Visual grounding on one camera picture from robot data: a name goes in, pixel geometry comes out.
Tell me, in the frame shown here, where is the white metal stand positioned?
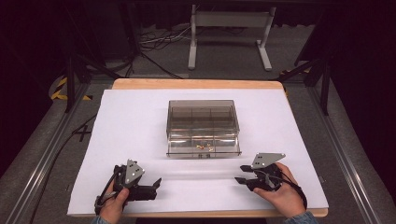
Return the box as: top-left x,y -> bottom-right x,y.
187,4 -> 277,72

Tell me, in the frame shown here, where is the clear acrylic drawer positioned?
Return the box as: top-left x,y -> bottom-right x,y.
165,127 -> 243,160

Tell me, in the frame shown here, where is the bundle of floor cables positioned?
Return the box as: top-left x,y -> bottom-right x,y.
138,25 -> 192,53

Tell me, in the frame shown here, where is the black gripper strap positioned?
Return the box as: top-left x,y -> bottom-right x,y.
279,172 -> 309,211
93,170 -> 120,216

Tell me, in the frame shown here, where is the white paper sheet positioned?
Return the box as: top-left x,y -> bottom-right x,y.
66,89 -> 330,217

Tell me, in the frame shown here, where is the wooden table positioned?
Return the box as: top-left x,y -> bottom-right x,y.
66,77 -> 330,218

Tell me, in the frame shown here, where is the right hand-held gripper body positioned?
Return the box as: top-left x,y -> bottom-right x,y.
246,152 -> 287,192

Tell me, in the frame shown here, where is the black tripod stand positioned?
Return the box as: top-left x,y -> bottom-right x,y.
63,50 -> 123,114
274,54 -> 332,117

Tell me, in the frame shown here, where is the black floor cable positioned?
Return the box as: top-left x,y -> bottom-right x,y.
28,113 -> 98,224

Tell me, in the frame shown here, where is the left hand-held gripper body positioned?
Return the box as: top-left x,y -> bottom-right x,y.
111,159 -> 147,202

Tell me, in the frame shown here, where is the person's left hand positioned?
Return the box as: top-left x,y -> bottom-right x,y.
98,187 -> 131,224

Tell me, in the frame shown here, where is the clear acrylic box case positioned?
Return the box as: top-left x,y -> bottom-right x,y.
165,99 -> 241,141

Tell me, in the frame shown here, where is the aluminium floor rail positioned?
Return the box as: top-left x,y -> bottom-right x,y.
306,85 -> 380,224
3,82 -> 92,224

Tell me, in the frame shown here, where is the person's right hand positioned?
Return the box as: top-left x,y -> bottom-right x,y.
252,161 -> 308,219

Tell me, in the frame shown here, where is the yellow black hazard tape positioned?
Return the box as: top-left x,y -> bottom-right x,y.
49,76 -> 93,102

